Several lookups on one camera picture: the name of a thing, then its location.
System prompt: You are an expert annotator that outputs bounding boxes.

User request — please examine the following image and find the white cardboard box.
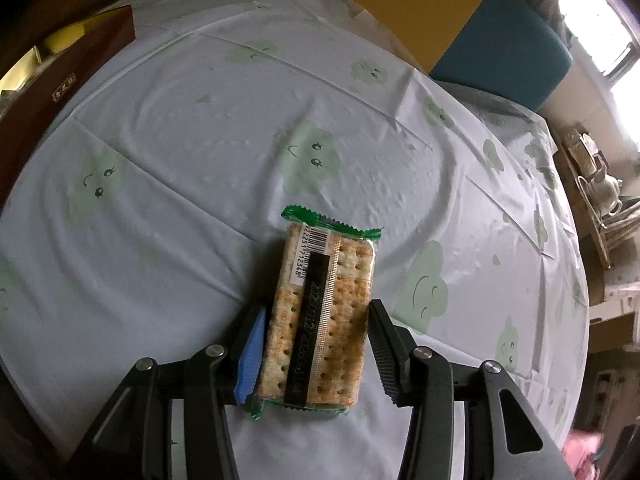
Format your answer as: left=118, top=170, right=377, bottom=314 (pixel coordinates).
left=587, top=280, right=640, bottom=352

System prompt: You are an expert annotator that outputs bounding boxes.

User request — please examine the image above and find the grey yellow blue chair back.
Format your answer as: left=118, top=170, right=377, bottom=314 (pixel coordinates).
left=348, top=0, right=574, bottom=112

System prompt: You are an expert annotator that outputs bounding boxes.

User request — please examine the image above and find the wooden side table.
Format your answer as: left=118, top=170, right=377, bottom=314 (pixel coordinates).
left=552, top=125, right=640, bottom=272

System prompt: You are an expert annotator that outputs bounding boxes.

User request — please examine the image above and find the pink cloth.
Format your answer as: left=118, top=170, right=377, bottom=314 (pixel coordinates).
left=564, top=432, right=618, bottom=480

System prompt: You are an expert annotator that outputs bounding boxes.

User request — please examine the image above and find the brown gift box gold lining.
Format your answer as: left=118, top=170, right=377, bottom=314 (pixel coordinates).
left=0, top=4, right=137, bottom=202

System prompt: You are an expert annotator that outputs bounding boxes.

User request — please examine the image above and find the window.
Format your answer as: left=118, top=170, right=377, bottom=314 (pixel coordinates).
left=554, top=0, right=640, bottom=79

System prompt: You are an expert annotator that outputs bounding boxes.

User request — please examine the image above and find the woven tissue box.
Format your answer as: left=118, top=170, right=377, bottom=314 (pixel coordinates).
left=564, top=127, right=609, bottom=172

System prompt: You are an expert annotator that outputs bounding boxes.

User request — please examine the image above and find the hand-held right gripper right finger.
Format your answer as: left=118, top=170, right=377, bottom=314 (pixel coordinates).
left=367, top=298, right=574, bottom=480

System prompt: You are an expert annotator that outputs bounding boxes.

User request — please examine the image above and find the white teapot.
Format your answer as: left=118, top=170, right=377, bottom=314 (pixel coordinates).
left=591, top=172, right=627, bottom=219

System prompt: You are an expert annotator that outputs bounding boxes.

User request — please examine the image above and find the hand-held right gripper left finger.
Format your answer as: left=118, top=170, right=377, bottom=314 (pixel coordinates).
left=67, top=299, right=272, bottom=480

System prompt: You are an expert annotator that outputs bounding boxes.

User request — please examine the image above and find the green edged cracker packet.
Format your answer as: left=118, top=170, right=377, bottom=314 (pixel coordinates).
left=248, top=204, right=384, bottom=420

